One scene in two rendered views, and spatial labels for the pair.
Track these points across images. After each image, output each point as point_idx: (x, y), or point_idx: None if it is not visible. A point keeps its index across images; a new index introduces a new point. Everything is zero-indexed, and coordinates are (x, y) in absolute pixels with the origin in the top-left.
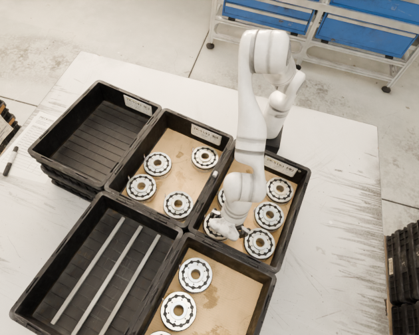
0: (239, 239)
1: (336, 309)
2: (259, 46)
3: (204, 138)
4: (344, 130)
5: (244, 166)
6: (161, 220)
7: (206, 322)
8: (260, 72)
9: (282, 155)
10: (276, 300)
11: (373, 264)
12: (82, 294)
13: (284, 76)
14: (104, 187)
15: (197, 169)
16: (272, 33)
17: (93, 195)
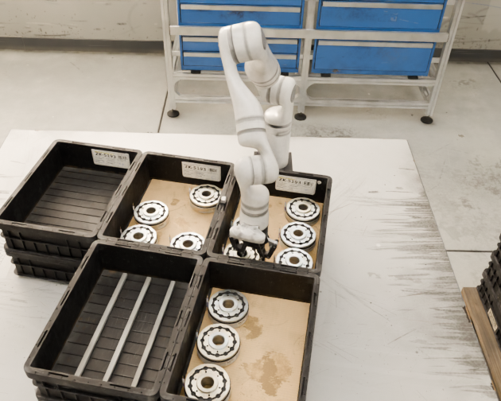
0: None
1: (409, 328)
2: (235, 35)
3: (200, 177)
4: (368, 150)
5: None
6: (173, 252)
7: (254, 352)
8: (242, 59)
9: None
10: (335, 335)
11: (440, 275)
12: (97, 357)
13: (268, 68)
14: (98, 235)
15: (201, 211)
16: (244, 24)
17: (79, 262)
